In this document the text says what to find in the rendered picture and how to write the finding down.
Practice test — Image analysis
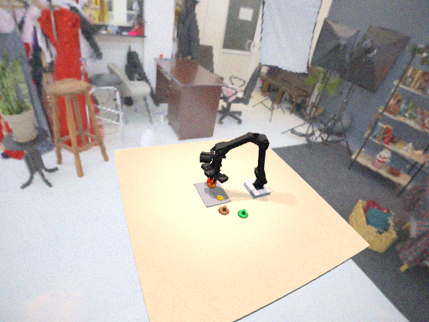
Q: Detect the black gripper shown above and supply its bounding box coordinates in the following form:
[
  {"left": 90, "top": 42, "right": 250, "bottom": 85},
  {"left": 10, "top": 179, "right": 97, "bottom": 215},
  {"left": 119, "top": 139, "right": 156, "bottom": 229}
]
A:
[{"left": 201, "top": 163, "right": 229, "bottom": 184}]

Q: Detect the green gear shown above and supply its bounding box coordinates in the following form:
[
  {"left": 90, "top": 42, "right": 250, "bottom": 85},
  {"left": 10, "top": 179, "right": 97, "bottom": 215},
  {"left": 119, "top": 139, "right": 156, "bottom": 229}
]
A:
[{"left": 238, "top": 209, "right": 248, "bottom": 219}]

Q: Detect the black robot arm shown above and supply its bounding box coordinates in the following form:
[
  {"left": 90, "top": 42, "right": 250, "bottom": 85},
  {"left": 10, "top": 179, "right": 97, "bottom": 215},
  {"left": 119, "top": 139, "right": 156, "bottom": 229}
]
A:
[{"left": 200, "top": 132, "right": 269, "bottom": 191}]

